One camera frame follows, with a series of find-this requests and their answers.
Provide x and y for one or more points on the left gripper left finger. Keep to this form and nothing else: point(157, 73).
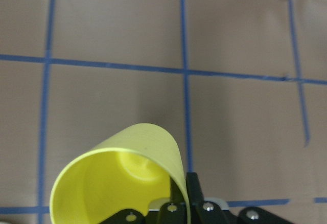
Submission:
point(176, 209)

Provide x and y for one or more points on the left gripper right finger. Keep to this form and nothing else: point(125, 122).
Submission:
point(204, 210)

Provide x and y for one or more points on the yellow green plastic cup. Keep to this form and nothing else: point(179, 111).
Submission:
point(129, 170)

